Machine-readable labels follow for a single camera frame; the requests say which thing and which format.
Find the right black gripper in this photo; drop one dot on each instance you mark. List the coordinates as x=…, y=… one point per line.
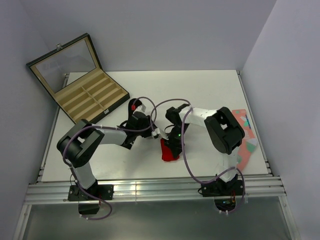
x=176, y=146

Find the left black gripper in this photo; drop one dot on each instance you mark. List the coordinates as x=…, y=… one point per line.
x=148, y=133

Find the red santa sock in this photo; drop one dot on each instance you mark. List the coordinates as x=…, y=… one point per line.
x=167, y=155

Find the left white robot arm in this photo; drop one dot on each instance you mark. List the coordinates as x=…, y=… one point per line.
x=78, y=145

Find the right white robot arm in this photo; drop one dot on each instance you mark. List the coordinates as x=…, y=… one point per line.
x=225, y=132

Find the black striped sock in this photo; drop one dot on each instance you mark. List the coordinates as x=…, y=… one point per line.
x=131, y=124

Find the pink patterned sock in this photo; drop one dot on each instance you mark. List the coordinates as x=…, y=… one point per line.
x=249, y=142

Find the black compartment display box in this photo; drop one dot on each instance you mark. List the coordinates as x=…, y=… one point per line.
x=74, y=77

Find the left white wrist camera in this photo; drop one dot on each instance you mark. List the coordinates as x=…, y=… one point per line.
x=138, y=108

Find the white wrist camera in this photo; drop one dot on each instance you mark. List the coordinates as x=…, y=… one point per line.
x=156, y=133
x=138, y=108

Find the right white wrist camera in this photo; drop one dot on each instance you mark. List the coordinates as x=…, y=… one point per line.
x=156, y=133

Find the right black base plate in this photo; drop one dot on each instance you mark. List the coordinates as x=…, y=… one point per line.
x=220, y=188

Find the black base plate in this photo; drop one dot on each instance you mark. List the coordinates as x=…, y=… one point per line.
x=220, y=188
x=104, y=192

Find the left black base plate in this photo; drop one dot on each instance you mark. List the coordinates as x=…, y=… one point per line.
x=104, y=192

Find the small black box under rail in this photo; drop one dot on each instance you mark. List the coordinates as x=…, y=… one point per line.
x=88, y=208

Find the aluminium table frame rail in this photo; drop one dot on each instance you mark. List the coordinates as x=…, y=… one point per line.
x=171, y=189

